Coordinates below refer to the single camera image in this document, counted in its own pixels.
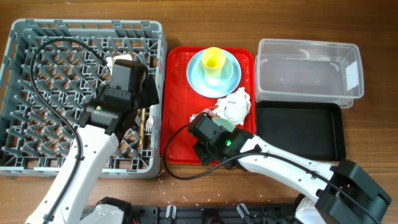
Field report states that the white paper napkin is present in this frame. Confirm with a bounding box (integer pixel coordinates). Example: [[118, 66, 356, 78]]
[[211, 87, 251, 126]]

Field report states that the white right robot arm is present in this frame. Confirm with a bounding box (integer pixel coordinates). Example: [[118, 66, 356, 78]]
[[188, 113, 392, 223]]

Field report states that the black waste tray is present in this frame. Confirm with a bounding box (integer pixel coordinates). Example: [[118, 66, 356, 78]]
[[256, 101, 346, 161]]

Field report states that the green bowl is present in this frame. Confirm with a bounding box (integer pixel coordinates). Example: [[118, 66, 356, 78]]
[[212, 118, 235, 133]]

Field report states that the yellow plastic cup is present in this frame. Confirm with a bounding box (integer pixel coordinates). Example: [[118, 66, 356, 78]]
[[201, 47, 226, 78]]

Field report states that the red plastic tray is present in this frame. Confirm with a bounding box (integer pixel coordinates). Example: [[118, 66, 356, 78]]
[[160, 46, 256, 165]]

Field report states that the white plastic fork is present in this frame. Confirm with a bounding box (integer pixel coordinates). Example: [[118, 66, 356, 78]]
[[146, 105, 155, 133]]

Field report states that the light blue plate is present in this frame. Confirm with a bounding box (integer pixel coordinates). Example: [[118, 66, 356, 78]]
[[187, 50, 242, 98]]

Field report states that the light blue bowl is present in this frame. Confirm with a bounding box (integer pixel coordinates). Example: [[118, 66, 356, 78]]
[[198, 58, 233, 86]]

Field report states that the grey dishwasher rack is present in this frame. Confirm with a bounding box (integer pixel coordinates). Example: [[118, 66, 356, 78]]
[[1, 19, 167, 177]]

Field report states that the wooden chopstick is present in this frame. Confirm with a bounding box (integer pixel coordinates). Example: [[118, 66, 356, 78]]
[[139, 108, 146, 146]]

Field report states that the clear plastic bin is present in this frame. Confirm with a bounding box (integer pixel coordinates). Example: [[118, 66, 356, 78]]
[[255, 39, 364, 108]]

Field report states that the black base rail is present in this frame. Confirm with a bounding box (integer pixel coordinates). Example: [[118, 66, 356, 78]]
[[80, 196, 299, 224]]

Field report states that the red snack wrapper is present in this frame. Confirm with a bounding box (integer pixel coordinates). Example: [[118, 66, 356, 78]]
[[203, 106, 218, 116]]

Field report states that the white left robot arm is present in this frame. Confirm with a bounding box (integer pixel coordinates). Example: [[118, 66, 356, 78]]
[[27, 59, 159, 223]]

